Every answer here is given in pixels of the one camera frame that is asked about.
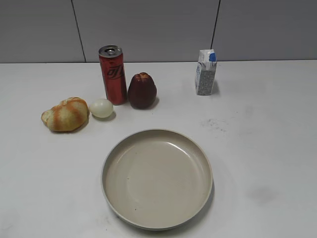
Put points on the red cola can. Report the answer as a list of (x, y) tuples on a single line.
[(112, 67)]

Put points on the beige round plate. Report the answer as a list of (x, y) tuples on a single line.
[(157, 179)]

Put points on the white blue milk carton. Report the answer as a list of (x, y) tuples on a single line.
[(205, 72)]

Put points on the striped bread roll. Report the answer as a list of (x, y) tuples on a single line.
[(69, 115)]

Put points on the white egg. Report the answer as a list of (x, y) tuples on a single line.
[(101, 108)]

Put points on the dark red wax apple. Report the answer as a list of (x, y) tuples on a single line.
[(142, 91)]

